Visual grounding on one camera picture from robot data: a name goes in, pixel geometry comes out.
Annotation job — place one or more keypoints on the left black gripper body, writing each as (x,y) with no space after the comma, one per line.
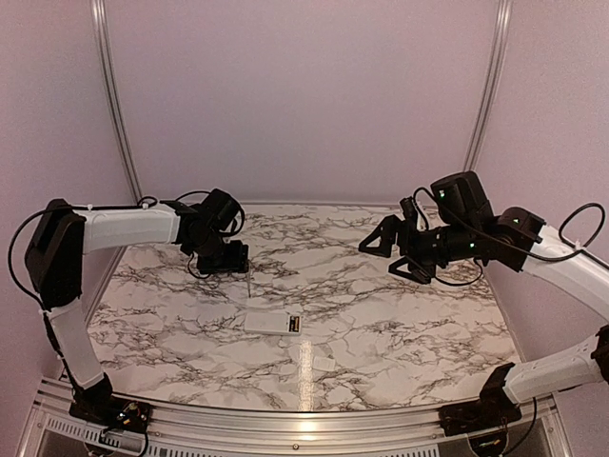
(222,260)

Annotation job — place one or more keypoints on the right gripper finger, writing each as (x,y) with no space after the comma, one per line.
(409,269)
(381,240)

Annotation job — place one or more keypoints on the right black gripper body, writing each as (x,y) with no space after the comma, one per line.
(428,251)

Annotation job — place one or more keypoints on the white remote control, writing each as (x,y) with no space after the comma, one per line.
(267,323)

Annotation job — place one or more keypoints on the white battery cover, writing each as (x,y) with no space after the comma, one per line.
(324,364)

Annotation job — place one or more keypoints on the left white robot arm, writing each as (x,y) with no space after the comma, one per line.
(65,233)

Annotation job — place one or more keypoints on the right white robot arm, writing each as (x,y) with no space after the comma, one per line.
(519,240)

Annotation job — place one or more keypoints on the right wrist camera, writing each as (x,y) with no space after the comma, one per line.
(413,214)

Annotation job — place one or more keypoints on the right aluminium frame post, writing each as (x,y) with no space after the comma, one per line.
(491,84)

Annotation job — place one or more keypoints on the aluminium frame post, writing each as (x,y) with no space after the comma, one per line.
(102,39)
(491,84)

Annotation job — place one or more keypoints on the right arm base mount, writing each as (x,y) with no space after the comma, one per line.
(477,415)

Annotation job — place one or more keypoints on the front aluminium rail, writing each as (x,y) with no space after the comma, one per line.
(184,430)

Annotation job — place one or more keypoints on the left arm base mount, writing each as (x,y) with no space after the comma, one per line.
(116,413)

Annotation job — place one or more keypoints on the left aluminium frame post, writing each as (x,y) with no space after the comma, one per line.
(102,39)

